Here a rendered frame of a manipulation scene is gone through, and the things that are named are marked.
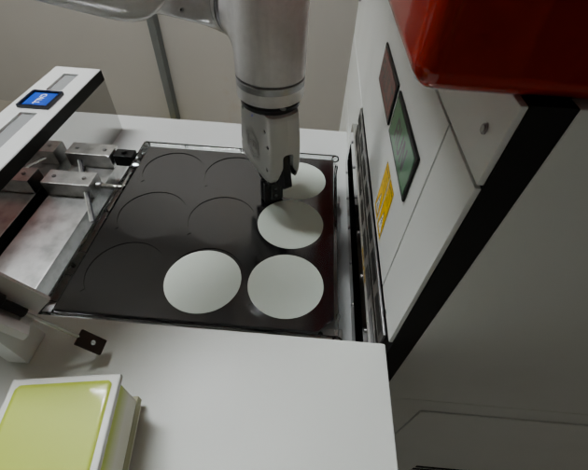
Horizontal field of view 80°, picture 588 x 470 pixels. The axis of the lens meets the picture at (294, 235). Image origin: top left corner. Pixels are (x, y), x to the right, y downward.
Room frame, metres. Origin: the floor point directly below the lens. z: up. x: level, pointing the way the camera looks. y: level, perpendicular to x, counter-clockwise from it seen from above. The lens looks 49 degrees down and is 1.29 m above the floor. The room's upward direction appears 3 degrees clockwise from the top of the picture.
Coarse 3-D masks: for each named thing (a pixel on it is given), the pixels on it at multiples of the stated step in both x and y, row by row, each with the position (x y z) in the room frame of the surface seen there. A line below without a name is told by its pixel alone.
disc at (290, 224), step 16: (272, 208) 0.40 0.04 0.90; (288, 208) 0.40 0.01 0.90; (304, 208) 0.40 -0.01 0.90; (272, 224) 0.37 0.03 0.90; (288, 224) 0.37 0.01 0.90; (304, 224) 0.37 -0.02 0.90; (320, 224) 0.37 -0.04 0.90; (272, 240) 0.33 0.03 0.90; (288, 240) 0.34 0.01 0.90; (304, 240) 0.34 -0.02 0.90
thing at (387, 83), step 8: (384, 56) 0.48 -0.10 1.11; (384, 64) 0.47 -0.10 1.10; (384, 72) 0.46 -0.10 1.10; (392, 72) 0.41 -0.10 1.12; (384, 80) 0.45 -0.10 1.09; (392, 80) 0.40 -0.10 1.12; (384, 88) 0.43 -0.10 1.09; (392, 88) 0.39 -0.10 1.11; (384, 96) 0.42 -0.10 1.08; (392, 96) 0.38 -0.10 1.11
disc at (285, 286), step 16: (272, 256) 0.30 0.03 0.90; (288, 256) 0.31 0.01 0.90; (256, 272) 0.27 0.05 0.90; (272, 272) 0.28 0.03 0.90; (288, 272) 0.28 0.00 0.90; (304, 272) 0.28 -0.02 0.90; (256, 288) 0.25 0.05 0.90; (272, 288) 0.25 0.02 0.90; (288, 288) 0.25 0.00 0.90; (304, 288) 0.25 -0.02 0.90; (320, 288) 0.26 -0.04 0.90; (256, 304) 0.23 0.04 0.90; (272, 304) 0.23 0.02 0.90; (288, 304) 0.23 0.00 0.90; (304, 304) 0.23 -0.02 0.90
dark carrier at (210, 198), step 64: (128, 192) 0.42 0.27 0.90; (192, 192) 0.43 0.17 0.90; (256, 192) 0.44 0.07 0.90; (320, 192) 0.44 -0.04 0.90; (128, 256) 0.29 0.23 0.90; (256, 256) 0.30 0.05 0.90; (320, 256) 0.31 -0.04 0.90; (192, 320) 0.20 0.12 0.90; (256, 320) 0.20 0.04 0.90; (320, 320) 0.21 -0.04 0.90
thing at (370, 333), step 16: (352, 128) 0.59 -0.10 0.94; (352, 144) 0.55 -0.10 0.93; (352, 160) 0.51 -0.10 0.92; (352, 176) 0.53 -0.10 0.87; (352, 192) 0.48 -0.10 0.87; (352, 208) 0.44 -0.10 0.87; (352, 224) 0.40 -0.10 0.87; (352, 240) 0.37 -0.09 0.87; (368, 240) 0.31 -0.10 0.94; (352, 256) 0.33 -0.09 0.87; (368, 256) 0.28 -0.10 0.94; (352, 272) 0.30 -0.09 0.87; (368, 272) 0.25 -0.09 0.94; (352, 288) 0.28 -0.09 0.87; (368, 288) 0.23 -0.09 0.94; (352, 304) 0.26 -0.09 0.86; (368, 304) 0.21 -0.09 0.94; (352, 320) 0.24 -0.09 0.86; (368, 320) 0.19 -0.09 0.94; (352, 336) 0.21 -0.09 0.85; (368, 336) 0.17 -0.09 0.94
